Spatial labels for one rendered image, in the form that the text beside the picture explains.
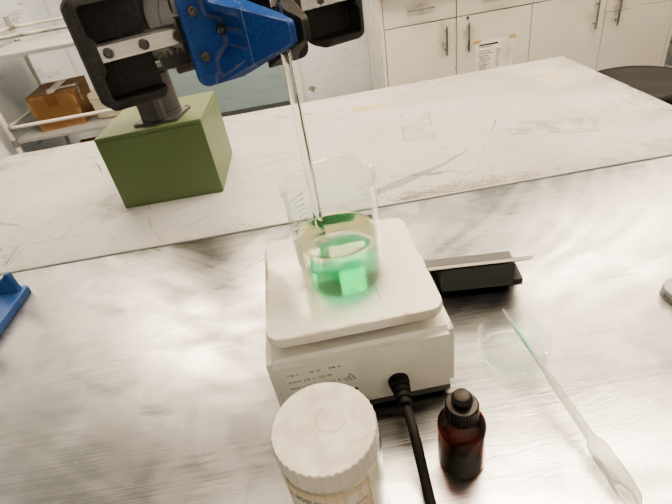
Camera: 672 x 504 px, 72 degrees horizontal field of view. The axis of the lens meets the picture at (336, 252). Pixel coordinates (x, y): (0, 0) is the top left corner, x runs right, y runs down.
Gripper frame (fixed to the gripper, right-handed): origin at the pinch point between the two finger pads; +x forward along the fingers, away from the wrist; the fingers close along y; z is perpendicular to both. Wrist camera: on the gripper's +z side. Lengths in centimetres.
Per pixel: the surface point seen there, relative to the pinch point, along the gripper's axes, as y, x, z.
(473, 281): 13.5, 2.9, -24.5
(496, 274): 15.3, 4.0, -23.9
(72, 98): -3, -230, -46
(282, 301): -4.1, 1.5, -17.1
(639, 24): 276, -123, -67
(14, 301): -24.6, -28.8, -25.1
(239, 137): 14, -56, -26
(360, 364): -1.7, 7.1, -20.5
